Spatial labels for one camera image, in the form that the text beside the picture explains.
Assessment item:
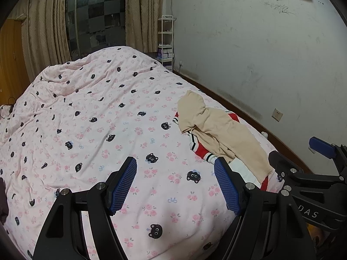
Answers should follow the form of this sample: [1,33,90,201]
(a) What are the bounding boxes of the red striped garment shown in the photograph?
[173,111,272,193]

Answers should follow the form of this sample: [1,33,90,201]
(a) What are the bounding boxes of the black cable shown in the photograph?
[0,97,17,118]

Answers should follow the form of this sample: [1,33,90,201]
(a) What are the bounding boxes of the white shelf rack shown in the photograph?
[158,15,175,72]

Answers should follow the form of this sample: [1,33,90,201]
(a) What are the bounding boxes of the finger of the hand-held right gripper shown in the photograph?
[268,150,299,185]
[309,137,347,176]

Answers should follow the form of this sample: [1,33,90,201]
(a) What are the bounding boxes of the wooden wardrobe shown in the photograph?
[0,19,30,106]

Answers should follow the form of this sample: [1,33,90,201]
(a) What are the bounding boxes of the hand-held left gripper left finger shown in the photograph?
[33,156,137,260]

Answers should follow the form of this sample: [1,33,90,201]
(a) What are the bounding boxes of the beige knit sweater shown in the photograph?
[177,90,274,184]

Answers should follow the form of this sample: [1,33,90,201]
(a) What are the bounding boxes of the dark purple folded garment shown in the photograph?
[0,177,10,224]

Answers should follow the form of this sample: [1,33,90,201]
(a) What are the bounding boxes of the pink cat print duvet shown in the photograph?
[0,46,280,260]

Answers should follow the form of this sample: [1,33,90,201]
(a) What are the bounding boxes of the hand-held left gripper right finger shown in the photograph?
[214,156,316,260]

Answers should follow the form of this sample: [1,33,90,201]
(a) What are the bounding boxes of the beige curtain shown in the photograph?
[125,0,166,53]
[20,0,74,80]

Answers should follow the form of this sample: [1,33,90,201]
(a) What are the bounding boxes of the dark window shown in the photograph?
[65,0,128,57]

